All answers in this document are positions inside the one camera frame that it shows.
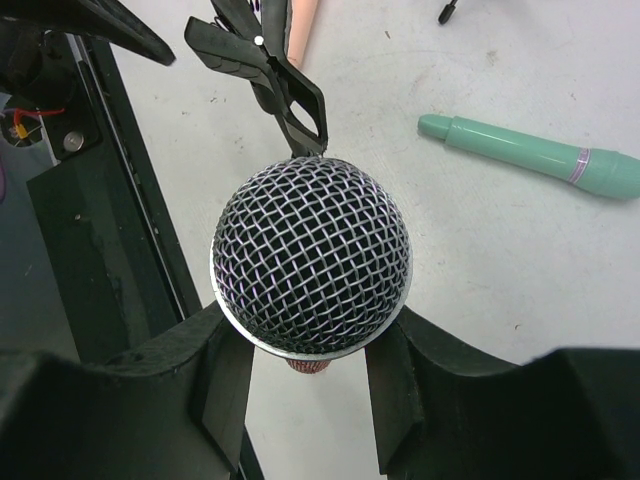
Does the red glitter microphone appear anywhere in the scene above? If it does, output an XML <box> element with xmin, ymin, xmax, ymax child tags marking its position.
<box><xmin>209</xmin><ymin>157</ymin><xmax>413</xmax><ymax>374</ymax></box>

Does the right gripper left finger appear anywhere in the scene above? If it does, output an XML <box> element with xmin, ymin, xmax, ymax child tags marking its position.
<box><xmin>1</xmin><ymin>305</ymin><xmax>253</xmax><ymax>479</ymax></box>

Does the teal microphone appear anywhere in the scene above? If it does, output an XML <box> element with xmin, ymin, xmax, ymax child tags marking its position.
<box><xmin>417</xmin><ymin>114</ymin><xmax>639</xmax><ymax>200</ymax></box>

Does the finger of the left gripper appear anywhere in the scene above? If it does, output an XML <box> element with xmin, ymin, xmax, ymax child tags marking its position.
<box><xmin>78</xmin><ymin>0</ymin><xmax>175</xmax><ymax>65</ymax></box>

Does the pink microphone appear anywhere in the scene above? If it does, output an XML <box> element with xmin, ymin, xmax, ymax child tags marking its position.
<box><xmin>287</xmin><ymin>0</ymin><xmax>319</xmax><ymax>69</ymax></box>

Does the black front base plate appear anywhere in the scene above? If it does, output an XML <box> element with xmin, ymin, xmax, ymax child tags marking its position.
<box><xmin>28</xmin><ymin>35</ymin><xmax>201</xmax><ymax>363</ymax></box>

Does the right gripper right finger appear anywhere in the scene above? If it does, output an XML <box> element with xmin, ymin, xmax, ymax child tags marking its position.
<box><xmin>365</xmin><ymin>309</ymin><xmax>639</xmax><ymax>479</ymax></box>

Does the black round-base clip stand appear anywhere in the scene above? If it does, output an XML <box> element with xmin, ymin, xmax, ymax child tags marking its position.
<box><xmin>184</xmin><ymin>1</ymin><xmax>329</xmax><ymax>158</ymax></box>

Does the black tripod shock-mount stand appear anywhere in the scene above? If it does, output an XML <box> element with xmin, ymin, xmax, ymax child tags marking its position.
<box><xmin>438</xmin><ymin>0</ymin><xmax>458</xmax><ymax>25</ymax></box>

